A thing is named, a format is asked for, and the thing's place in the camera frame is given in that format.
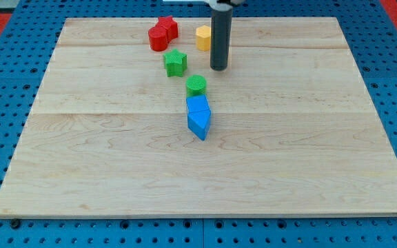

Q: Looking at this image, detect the yellow hexagon block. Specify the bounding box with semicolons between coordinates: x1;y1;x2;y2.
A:
196;25;211;51

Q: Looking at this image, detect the light wooden board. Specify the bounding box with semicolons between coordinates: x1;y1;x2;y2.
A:
0;17;397;219

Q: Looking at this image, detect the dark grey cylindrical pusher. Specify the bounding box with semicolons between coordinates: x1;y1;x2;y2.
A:
210;6;232;71

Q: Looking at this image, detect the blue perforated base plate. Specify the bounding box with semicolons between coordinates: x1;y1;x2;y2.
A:
0;1;397;247

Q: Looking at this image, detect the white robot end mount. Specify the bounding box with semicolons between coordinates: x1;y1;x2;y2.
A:
206;0;245;8

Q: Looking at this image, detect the red cylinder block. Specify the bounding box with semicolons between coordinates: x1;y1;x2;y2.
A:
148;26;168;52

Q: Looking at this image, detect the blue cube block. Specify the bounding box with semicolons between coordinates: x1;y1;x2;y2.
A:
186;94;210;113

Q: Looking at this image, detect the red star block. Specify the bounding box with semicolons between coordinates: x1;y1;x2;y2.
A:
156;16;179;43

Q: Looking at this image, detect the blue triangle block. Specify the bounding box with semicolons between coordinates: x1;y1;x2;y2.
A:
187;110;212;141

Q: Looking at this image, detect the green circle block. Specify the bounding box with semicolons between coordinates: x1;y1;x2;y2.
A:
185;74;207;97

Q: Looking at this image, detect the green star block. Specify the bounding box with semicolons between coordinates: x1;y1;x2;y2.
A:
163;49;187;77

